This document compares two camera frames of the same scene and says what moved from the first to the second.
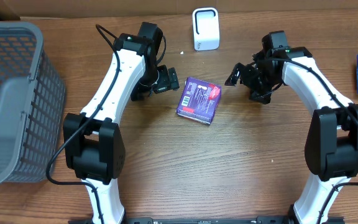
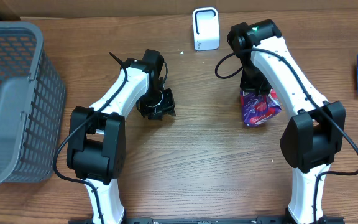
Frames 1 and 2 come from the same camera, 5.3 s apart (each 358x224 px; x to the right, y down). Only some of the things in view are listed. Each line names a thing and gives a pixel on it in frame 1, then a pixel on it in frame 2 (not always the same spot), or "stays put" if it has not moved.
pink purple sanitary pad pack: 199,100 → 257,107
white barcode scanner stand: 206,27 stays put
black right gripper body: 259,79 stays put
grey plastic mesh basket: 22,104 stays put
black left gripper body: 166,81 → 156,103
